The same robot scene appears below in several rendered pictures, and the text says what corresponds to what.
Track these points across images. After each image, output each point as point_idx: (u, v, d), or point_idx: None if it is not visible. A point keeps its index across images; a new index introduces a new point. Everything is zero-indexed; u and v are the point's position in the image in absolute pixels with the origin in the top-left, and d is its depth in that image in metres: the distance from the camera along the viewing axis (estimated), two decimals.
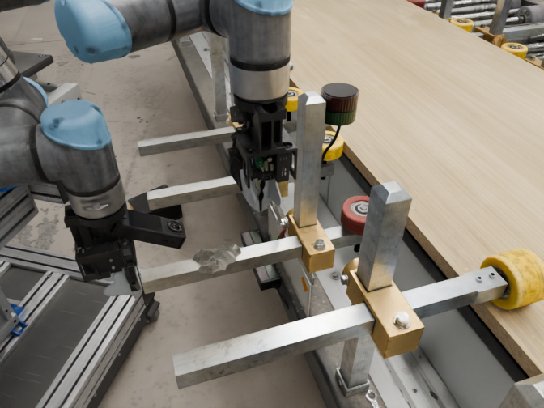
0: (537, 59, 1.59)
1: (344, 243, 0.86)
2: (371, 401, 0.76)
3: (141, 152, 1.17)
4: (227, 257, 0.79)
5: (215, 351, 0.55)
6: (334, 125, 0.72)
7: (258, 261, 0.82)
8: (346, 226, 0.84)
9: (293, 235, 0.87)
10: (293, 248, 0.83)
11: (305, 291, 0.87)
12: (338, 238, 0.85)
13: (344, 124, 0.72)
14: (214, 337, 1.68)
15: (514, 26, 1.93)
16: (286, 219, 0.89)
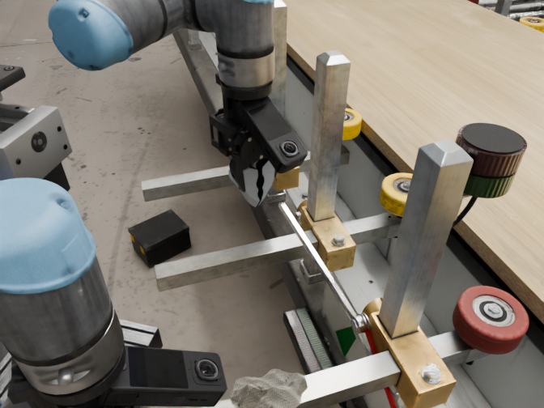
0: None
1: (459, 360, 0.56)
2: None
3: (146, 197, 0.87)
4: (287, 399, 0.49)
5: None
6: (480, 196, 0.42)
7: (333, 399, 0.52)
8: (466, 338, 0.54)
9: (380, 346, 0.57)
10: (387, 376, 0.53)
11: None
12: (453, 355, 0.55)
13: (497, 195, 0.42)
14: None
15: None
16: (361, 312, 0.61)
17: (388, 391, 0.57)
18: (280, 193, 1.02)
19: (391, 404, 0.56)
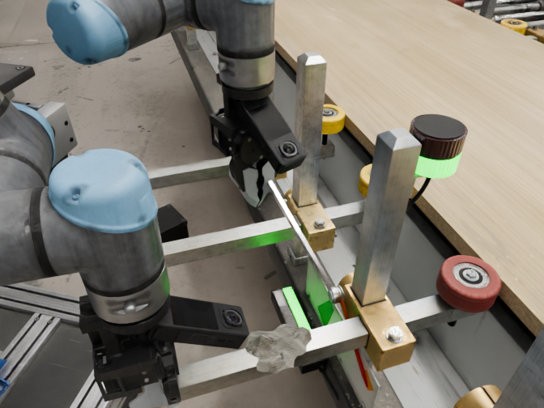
0: None
1: (444, 319, 0.65)
2: None
3: None
4: (295, 347, 0.58)
5: None
6: (430, 176, 0.50)
7: (334, 350, 0.60)
8: (448, 299, 0.62)
9: (352, 313, 0.65)
10: None
11: (368, 389, 0.65)
12: (439, 314, 0.63)
13: (444, 176, 0.50)
14: (228, 388, 1.46)
15: None
16: (337, 285, 0.68)
17: (358, 354, 0.65)
18: None
19: (359, 364, 0.65)
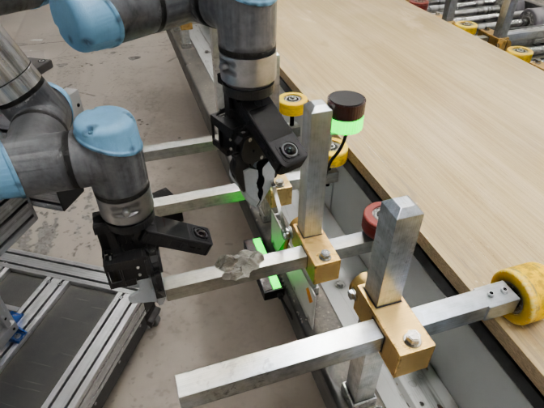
0: (542, 62, 1.57)
1: (367, 249, 0.85)
2: None
3: None
4: (250, 264, 0.78)
5: (220, 371, 0.53)
6: (341, 133, 0.71)
7: (282, 268, 0.81)
8: (367, 232, 0.83)
9: (298, 245, 0.86)
10: None
11: (310, 302, 0.85)
12: (362, 244, 0.84)
13: (350, 133, 0.71)
14: (216, 343, 1.66)
15: (518, 28, 1.91)
16: (291, 228, 0.87)
17: None
18: None
19: None
